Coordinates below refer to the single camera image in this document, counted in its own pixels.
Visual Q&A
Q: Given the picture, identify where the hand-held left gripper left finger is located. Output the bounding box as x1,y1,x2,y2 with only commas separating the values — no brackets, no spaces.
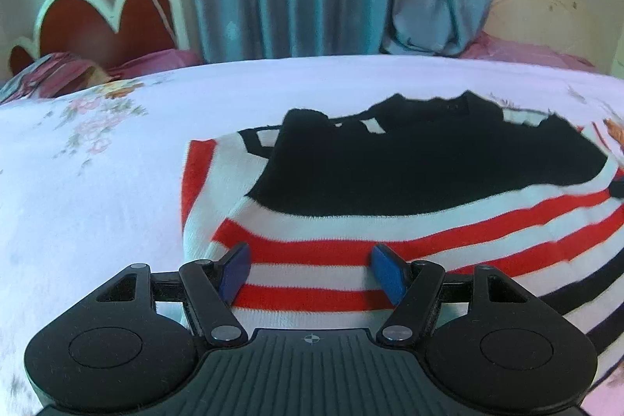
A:
95,243,252,347

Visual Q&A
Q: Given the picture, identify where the pink bed sheet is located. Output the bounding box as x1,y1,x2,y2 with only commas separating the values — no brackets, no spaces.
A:
458,31,599,74

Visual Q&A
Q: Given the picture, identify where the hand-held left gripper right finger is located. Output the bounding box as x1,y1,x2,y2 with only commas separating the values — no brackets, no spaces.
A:
371,244,530,345

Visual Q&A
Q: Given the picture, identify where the red heart-shaped headboard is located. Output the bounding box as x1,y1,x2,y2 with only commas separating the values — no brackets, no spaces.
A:
10,0,192,80

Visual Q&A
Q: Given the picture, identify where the bed with floral sheet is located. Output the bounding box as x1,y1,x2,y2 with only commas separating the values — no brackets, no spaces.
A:
0,54,624,416

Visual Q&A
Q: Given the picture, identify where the pink pillow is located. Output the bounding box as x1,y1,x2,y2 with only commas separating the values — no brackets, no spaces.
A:
106,48,202,81

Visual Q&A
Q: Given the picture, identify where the striped knit sweater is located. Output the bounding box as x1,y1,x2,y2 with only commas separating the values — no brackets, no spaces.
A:
180,90,624,361

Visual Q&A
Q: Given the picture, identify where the cream curved headboard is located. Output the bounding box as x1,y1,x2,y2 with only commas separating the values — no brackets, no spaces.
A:
480,0,616,72

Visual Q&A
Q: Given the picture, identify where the patterned pillow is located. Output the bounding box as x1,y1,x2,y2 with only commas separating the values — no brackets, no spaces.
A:
0,52,112,106

